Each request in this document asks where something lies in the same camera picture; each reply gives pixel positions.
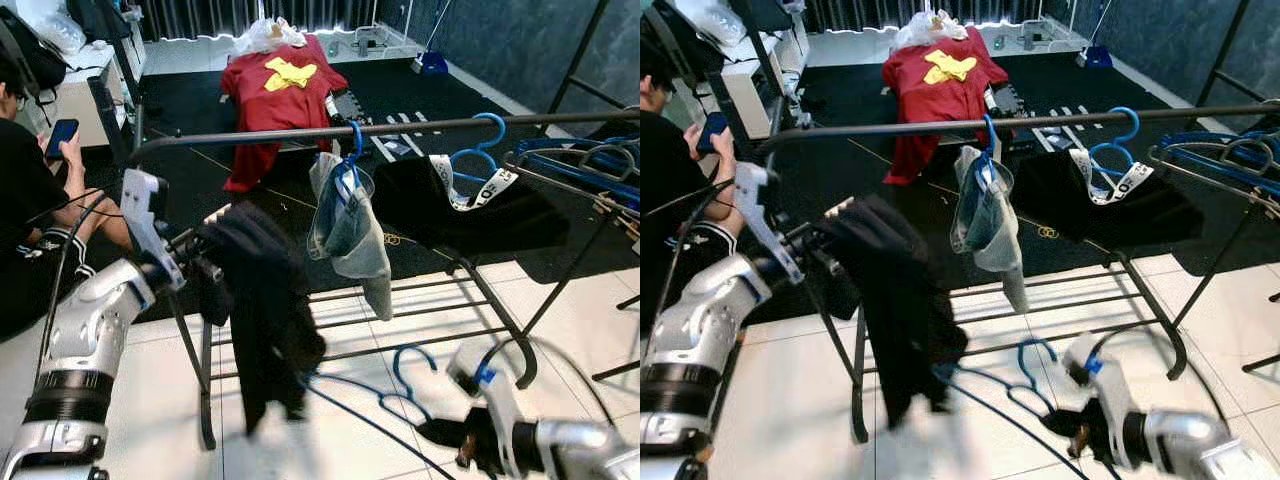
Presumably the black backpack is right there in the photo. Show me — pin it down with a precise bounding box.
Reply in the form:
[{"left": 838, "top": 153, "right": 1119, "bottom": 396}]
[
  {"left": 65, "top": 0, "right": 133, "bottom": 43},
  {"left": 735, "top": 0, "right": 801, "bottom": 31}
]

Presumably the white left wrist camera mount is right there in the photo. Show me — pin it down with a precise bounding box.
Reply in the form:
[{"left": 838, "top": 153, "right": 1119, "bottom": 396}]
[
  {"left": 120, "top": 168, "right": 191, "bottom": 291},
  {"left": 733, "top": 160, "right": 806, "bottom": 286}
]

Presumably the black garment with white label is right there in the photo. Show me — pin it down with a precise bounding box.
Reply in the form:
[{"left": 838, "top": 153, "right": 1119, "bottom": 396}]
[
  {"left": 372, "top": 155, "right": 571, "bottom": 256},
  {"left": 1008, "top": 148, "right": 1206, "bottom": 249}
]

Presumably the white plastic bag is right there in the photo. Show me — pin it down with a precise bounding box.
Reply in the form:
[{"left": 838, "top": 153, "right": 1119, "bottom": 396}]
[
  {"left": 893, "top": 10, "right": 969, "bottom": 49},
  {"left": 233, "top": 17, "right": 309, "bottom": 56}
]

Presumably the black metal clothes rack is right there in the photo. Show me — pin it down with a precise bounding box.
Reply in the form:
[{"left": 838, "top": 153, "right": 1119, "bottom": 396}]
[
  {"left": 755, "top": 0, "right": 1280, "bottom": 444},
  {"left": 125, "top": 0, "right": 640, "bottom": 451}
]

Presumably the red cloth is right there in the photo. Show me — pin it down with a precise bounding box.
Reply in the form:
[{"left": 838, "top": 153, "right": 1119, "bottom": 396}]
[
  {"left": 880, "top": 27, "right": 1009, "bottom": 186},
  {"left": 220, "top": 35, "right": 349, "bottom": 193}
]

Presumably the dark smartphone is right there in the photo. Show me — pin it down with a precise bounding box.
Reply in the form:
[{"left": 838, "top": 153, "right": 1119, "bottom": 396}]
[
  {"left": 695, "top": 110, "right": 731, "bottom": 154},
  {"left": 45, "top": 118, "right": 81, "bottom": 161}
]

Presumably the grey denim garment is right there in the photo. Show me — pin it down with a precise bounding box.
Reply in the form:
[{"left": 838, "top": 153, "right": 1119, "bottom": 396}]
[
  {"left": 950, "top": 145, "right": 1031, "bottom": 314},
  {"left": 307, "top": 150, "right": 394, "bottom": 323}
]

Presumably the dark pleated curtain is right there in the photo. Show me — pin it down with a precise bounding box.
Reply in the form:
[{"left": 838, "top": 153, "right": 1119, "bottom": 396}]
[
  {"left": 135, "top": 0, "right": 406, "bottom": 41},
  {"left": 805, "top": 0, "right": 1076, "bottom": 31}
]

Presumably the white shelf unit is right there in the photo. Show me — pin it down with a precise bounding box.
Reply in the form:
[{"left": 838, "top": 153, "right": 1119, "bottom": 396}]
[
  {"left": 35, "top": 40, "right": 146, "bottom": 151},
  {"left": 715, "top": 25, "right": 811, "bottom": 141}
]

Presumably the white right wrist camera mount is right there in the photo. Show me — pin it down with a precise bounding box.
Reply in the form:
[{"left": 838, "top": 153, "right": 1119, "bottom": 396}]
[
  {"left": 445, "top": 342, "right": 531, "bottom": 471},
  {"left": 1062, "top": 333, "right": 1141, "bottom": 466}
]

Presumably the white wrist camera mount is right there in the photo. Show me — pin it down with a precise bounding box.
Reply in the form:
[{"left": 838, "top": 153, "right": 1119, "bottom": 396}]
[
  {"left": 733, "top": 160, "right": 806, "bottom": 286},
  {"left": 1062, "top": 333, "right": 1141, "bottom": 466},
  {"left": 445, "top": 342, "right": 531, "bottom": 471},
  {"left": 120, "top": 168, "right": 191, "bottom": 291}
]

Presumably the yellow cloth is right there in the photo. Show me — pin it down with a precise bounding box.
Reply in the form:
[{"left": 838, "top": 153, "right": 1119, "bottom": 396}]
[
  {"left": 263, "top": 57, "right": 319, "bottom": 91},
  {"left": 922, "top": 48, "right": 979, "bottom": 86}
]

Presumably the plain black garment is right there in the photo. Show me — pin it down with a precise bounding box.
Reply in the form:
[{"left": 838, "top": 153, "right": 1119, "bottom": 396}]
[
  {"left": 820, "top": 193, "right": 969, "bottom": 431},
  {"left": 195, "top": 200, "right": 326, "bottom": 436}
]

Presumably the person in black shirt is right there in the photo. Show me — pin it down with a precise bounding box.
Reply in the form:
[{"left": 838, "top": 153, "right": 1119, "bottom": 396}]
[
  {"left": 0, "top": 45, "right": 136, "bottom": 341},
  {"left": 640, "top": 40, "right": 746, "bottom": 336}
]

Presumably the blue plastic hanger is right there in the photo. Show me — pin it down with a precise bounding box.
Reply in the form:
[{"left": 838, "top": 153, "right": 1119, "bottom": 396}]
[
  {"left": 1085, "top": 105, "right": 1141, "bottom": 186},
  {"left": 515, "top": 135, "right": 640, "bottom": 206},
  {"left": 300, "top": 345, "right": 456, "bottom": 480},
  {"left": 448, "top": 112, "right": 508, "bottom": 191},
  {"left": 975, "top": 113, "right": 1001, "bottom": 191},
  {"left": 1160, "top": 130, "right": 1280, "bottom": 201},
  {"left": 340, "top": 120, "right": 366, "bottom": 201},
  {"left": 935, "top": 337, "right": 1091, "bottom": 480}
]

